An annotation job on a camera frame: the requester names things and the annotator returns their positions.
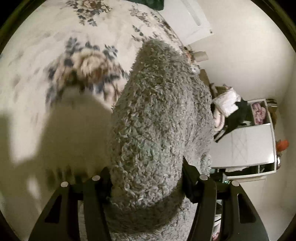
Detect white headboard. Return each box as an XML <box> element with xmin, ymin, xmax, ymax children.
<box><xmin>159</xmin><ymin>0</ymin><xmax>213</xmax><ymax>46</ymax></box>

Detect pink blanket in shelf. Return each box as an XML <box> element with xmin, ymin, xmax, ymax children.
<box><xmin>251</xmin><ymin>102</ymin><xmax>266</xmax><ymax>125</ymax></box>

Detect floral cream blanket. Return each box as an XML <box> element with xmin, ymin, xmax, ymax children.
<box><xmin>1</xmin><ymin>1</ymin><xmax>183</xmax><ymax>240</ymax></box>

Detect black garment on chair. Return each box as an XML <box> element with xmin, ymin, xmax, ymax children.
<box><xmin>214</xmin><ymin>99</ymin><xmax>248</xmax><ymax>143</ymax></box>

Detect dark green folded blanket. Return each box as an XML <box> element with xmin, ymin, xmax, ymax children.
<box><xmin>138</xmin><ymin>0</ymin><xmax>164</xmax><ymax>11</ymax></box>

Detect grey fluffy pants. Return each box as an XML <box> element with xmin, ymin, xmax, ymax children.
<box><xmin>105</xmin><ymin>39</ymin><xmax>214</xmax><ymax>240</ymax></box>

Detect white shelf cabinet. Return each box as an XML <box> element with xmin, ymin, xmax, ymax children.
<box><xmin>210</xmin><ymin>99</ymin><xmax>277</xmax><ymax>180</ymax></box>

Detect white garment on chair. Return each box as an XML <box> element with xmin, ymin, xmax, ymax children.
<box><xmin>213</xmin><ymin>88</ymin><xmax>241</xmax><ymax>118</ymax></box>

